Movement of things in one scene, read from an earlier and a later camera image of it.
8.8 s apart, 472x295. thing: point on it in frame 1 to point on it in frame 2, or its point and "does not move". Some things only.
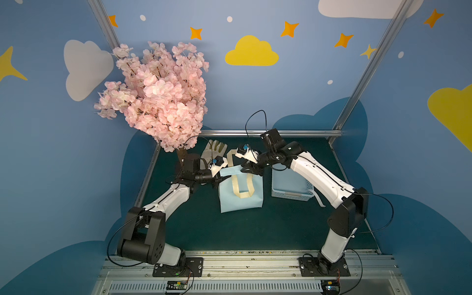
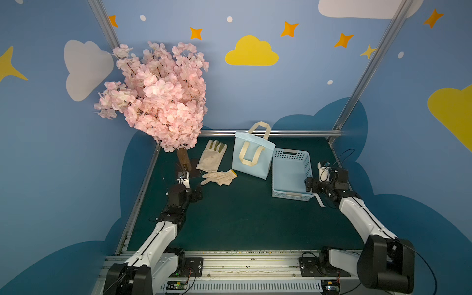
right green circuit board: (330, 287) does not move
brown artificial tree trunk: (182, 153) does not move
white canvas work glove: (212, 149) does not move
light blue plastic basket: (288, 183) does not move
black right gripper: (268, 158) to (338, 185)
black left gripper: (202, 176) to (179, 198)
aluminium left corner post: (102, 17) does not move
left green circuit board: (176, 285) does not move
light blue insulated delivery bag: (238, 189) to (252, 155)
